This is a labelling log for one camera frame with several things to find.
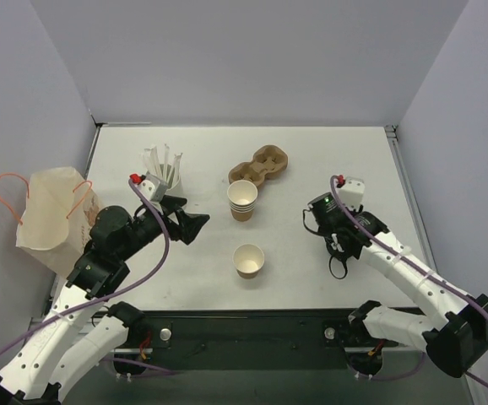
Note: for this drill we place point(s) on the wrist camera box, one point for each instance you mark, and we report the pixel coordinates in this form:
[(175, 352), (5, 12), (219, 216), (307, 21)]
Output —
[(150, 186), (350, 191)]

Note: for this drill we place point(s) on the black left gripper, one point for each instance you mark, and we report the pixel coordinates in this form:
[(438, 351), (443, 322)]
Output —
[(176, 219)]

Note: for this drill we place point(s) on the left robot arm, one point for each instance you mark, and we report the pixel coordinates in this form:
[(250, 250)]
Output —
[(53, 357)]

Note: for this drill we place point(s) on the white cylindrical straw holder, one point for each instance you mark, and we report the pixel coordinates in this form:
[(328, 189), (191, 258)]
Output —
[(176, 191)]

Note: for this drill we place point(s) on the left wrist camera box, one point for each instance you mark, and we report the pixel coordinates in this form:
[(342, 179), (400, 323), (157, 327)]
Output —
[(150, 186)]

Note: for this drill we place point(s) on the stack of black lids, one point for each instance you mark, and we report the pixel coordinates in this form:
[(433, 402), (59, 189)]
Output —
[(337, 266)]

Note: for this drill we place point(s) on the printed paper takeout bag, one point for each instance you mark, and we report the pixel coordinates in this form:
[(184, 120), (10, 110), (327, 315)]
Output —
[(61, 208)]

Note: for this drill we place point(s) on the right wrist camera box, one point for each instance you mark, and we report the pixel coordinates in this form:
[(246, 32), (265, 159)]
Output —
[(350, 191)]

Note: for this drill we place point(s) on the stack of brown paper cups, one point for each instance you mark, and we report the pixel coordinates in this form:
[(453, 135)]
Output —
[(242, 196)]

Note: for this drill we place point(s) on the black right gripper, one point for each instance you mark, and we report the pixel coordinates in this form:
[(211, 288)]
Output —
[(338, 245)]

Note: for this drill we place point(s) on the single brown paper cup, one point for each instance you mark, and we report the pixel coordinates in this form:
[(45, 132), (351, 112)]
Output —
[(248, 260)]

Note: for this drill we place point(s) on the brown cardboard cup carrier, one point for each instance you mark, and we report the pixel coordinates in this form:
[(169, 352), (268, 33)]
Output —
[(268, 163)]

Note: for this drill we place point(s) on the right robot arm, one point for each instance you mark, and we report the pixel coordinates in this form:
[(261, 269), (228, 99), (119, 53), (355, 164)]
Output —
[(453, 326)]

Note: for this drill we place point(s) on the white wrapped straw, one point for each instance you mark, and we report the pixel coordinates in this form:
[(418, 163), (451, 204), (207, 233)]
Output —
[(148, 164), (175, 170), (155, 159), (166, 162)]

